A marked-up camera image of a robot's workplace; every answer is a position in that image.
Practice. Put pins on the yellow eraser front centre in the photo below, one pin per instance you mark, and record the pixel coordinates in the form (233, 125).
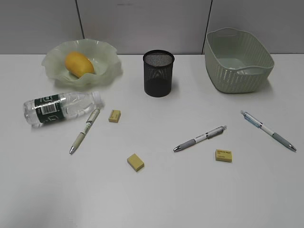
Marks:
(135, 162)

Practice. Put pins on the black mesh pen holder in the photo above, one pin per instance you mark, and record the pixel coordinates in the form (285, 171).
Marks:
(158, 68)

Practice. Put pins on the clear water bottle green label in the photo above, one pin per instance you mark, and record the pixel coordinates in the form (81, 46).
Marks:
(59, 107)

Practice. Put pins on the pale green wavy glass plate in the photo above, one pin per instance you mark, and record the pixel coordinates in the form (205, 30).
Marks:
(102, 55)

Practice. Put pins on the grey white retractable pen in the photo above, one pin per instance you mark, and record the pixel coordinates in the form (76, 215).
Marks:
(200, 138)

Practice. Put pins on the yellow eraser right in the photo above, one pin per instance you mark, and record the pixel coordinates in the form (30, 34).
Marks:
(223, 155)

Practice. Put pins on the white waste paper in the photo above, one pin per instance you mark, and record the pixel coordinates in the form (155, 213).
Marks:
(245, 71)

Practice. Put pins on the cream green retractable pen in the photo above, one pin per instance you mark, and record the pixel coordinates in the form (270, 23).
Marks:
(86, 129)

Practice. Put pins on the yellow eraser near bottle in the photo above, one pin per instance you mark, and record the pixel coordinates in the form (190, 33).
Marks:
(114, 116)

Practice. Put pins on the blue clear retractable pen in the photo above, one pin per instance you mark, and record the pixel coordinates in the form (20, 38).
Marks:
(267, 130)

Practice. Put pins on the pale green plastic basket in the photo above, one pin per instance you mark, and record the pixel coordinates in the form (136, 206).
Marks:
(232, 48)

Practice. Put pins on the yellow mango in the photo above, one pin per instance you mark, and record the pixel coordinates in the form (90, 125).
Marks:
(78, 64)

